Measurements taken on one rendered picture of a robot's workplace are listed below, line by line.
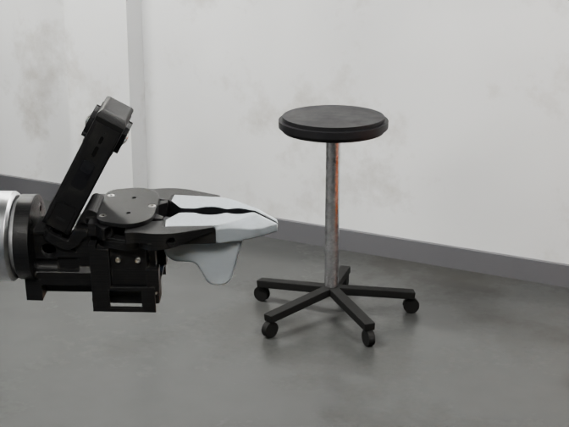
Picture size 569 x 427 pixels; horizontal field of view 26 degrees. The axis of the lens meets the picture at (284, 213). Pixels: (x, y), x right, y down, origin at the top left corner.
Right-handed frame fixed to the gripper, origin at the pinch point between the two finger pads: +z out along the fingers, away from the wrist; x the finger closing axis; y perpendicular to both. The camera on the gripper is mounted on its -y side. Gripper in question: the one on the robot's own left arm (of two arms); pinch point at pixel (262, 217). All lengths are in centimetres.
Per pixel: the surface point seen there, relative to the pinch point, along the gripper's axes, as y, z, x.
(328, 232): 129, 7, -266
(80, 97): 124, -94, -376
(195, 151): 141, -47, -363
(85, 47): 103, -90, -377
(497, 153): 120, 66, -312
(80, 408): 150, -62, -194
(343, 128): 90, 11, -257
